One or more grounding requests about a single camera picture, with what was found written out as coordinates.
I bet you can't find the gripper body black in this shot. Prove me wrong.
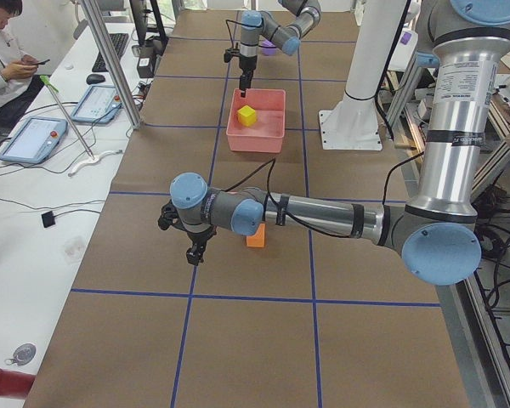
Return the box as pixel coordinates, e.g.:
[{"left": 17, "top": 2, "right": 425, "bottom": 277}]
[
  {"left": 187, "top": 229, "right": 217, "bottom": 252},
  {"left": 239, "top": 54, "right": 256, "bottom": 77}
]

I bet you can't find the purple foam block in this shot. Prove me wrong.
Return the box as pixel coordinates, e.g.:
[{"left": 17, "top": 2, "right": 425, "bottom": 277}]
[{"left": 260, "top": 40, "right": 277, "bottom": 56}]

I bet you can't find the yellow foam block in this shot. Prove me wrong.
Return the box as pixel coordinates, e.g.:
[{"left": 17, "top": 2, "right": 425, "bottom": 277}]
[{"left": 236, "top": 105, "right": 258, "bottom": 128}]

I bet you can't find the orange foam block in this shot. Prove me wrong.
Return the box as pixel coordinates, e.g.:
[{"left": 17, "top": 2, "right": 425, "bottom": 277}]
[{"left": 246, "top": 223, "right": 266, "bottom": 248}]

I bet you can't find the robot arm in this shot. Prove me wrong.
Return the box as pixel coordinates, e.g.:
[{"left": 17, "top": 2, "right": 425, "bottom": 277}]
[
  {"left": 228, "top": 1, "right": 321, "bottom": 97},
  {"left": 158, "top": 1, "right": 510, "bottom": 286}
]

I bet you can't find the pink plastic bin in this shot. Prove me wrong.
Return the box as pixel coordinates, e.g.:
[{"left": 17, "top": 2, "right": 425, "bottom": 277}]
[{"left": 226, "top": 88, "right": 286, "bottom": 153}]

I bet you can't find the black box with label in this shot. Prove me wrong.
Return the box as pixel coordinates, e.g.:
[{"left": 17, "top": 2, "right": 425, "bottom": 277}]
[{"left": 137, "top": 41, "right": 158, "bottom": 79}]

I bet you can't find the clear plastic bag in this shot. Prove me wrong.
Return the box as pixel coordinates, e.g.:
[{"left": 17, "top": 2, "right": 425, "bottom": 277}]
[{"left": 62, "top": 236, "right": 87, "bottom": 264}]

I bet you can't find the black keyboard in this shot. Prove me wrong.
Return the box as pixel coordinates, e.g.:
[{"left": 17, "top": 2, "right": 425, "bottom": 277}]
[{"left": 91, "top": 32, "right": 130, "bottom": 73}]

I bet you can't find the far blue teach pendant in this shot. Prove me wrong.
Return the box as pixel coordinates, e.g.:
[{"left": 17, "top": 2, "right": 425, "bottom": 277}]
[{"left": 71, "top": 84, "right": 122, "bottom": 124}]

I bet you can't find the blue teach pendant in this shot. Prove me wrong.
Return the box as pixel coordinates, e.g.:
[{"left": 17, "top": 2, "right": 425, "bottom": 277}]
[
  {"left": 0, "top": 116, "right": 68, "bottom": 164},
  {"left": 71, "top": 84, "right": 122, "bottom": 124}
]

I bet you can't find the black computer mouse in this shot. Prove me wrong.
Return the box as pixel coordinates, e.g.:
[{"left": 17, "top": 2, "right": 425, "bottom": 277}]
[{"left": 86, "top": 73, "right": 106, "bottom": 85}]

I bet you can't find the small black square puck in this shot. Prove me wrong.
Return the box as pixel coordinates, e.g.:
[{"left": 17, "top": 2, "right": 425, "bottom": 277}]
[{"left": 41, "top": 211, "right": 56, "bottom": 229}]

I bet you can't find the near blue teach pendant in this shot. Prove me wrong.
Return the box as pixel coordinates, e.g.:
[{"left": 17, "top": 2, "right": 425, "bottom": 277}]
[{"left": 0, "top": 116, "right": 68, "bottom": 164}]

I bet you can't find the round metal disc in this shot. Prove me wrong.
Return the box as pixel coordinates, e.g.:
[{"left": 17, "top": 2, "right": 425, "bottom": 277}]
[{"left": 12, "top": 343, "right": 37, "bottom": 366}]

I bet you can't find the black smartphone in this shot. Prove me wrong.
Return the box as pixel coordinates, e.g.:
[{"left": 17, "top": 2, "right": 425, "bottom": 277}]
[{"left": 30, "top": 59, "right": 50, "bottom": 66}]

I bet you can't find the metal grabber stick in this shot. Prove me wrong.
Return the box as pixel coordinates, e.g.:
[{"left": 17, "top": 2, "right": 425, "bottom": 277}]
[{"left": 40, "top": 75, "right": 124, "bottom": 178}]

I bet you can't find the red cylinder bottle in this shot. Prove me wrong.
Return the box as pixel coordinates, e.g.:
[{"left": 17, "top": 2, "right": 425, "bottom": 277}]
[{"left": 0, "top": 368, "right": 36, "bottom": 400}]

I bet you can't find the seated person white shirt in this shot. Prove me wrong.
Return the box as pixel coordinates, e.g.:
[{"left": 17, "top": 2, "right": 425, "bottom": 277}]
[{"left": 0, "top": 1, "right": 43, "bottom": 128}]

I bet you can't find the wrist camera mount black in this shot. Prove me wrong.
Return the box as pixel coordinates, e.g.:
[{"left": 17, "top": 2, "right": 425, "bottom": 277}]
[
  {"left": 157, "top": 201, "right": 181, "bottom": 230},
  {"left": 224, "top": 48, "right": 240, "bottom": 64}
]

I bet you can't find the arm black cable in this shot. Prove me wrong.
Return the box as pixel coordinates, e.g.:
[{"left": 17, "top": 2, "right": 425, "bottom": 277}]
[
  {"left": 224, "top": 152, "right": 426, "bottom": 239},
  {"left": 224, "top": 18, "right": 241, "bottom": 52}
]

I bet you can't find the white camera pillar stand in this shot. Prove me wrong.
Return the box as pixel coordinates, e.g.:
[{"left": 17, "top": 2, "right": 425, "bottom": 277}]
[{"left": 319, "top": 0, "right": 409, "bottom": 151}]

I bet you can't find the aluminium frame post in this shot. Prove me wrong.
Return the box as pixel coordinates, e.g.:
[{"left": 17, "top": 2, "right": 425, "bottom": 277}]
[{"left": 80, "top": 0, "right": 141, "bottom": 130}]

